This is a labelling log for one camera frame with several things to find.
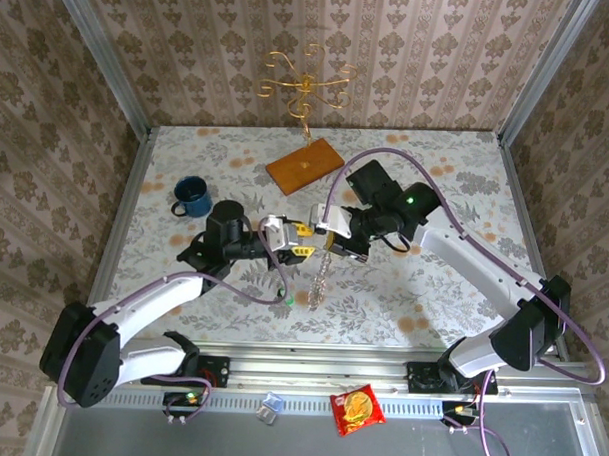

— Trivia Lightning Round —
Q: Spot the dark blue enamel mug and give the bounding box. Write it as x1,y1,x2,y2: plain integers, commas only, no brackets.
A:
170,175,215,220

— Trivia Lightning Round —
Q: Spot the gold hook stand wooden base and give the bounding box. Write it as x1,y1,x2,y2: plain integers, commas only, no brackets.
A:
253,40,360,200

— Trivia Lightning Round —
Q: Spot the red snack packet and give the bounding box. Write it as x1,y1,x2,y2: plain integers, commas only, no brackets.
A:
327,382,389,440

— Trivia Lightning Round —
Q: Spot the small clear plastic box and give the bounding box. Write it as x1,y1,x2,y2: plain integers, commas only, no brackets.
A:
255,390,285,427

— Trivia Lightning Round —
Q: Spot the small black circuit board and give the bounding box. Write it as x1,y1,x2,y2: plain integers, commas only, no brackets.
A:
161,390,206,411
440,400,481,420

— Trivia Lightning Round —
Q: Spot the grey metal shelf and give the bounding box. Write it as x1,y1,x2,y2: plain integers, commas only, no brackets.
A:
23,382,609,456

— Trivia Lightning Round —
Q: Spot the purple camera cable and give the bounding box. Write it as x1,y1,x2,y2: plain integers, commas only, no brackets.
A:
314,146,609,456
56,214,292,429

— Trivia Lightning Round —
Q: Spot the aluminium table edge rail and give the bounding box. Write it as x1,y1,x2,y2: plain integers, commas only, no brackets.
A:
488,137,579,361
84,123,157,309

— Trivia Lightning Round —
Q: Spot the aluminium mounting rail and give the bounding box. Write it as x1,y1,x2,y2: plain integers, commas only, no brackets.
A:
128,337,589,405

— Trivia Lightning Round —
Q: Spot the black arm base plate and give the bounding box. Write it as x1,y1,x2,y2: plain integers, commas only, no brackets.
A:
193,354,231,389
405,360,501,399

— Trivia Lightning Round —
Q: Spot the grey slotted cable duct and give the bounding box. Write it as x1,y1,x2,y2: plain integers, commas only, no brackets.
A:
97,386,448,420

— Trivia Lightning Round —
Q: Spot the aluminium frame post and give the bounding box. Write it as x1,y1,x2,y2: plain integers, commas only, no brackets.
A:
496,0,609,150
42,0,158,139

